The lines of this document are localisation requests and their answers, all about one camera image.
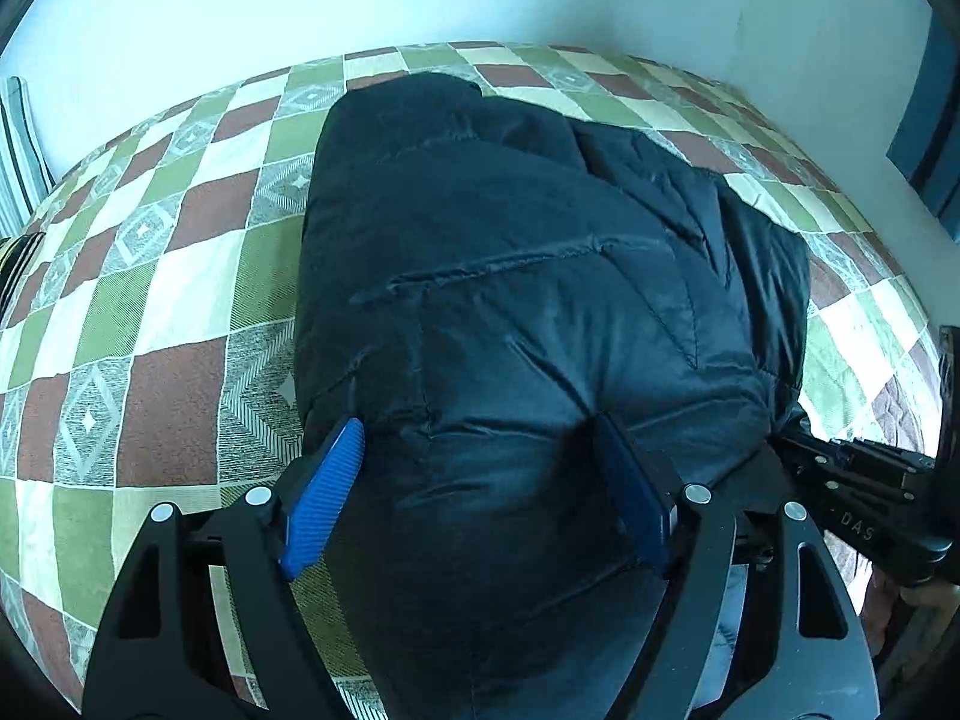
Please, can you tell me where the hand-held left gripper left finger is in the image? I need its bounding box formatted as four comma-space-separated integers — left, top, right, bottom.
81, 416, 368, 720

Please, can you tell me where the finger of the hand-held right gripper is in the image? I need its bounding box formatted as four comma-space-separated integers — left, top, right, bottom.
776, 420, 852, 472

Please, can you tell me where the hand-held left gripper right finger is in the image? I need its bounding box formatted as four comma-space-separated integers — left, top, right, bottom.
592, 412, 880, 720

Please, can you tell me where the black puffer jacket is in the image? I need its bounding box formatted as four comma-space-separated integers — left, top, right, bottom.
289, 71, 812, 720

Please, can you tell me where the pink quilted cloth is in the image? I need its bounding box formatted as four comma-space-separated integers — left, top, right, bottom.
874, 371, 943, 460

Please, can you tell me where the checkered bed cover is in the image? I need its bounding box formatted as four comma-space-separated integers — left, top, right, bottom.
0, 41, 946, 713

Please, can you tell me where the grey striped curtain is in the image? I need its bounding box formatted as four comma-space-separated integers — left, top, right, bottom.
0, 75, 53, 238

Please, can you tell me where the blue window frame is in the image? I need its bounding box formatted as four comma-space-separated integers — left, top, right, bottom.
886, 11, 960, 220

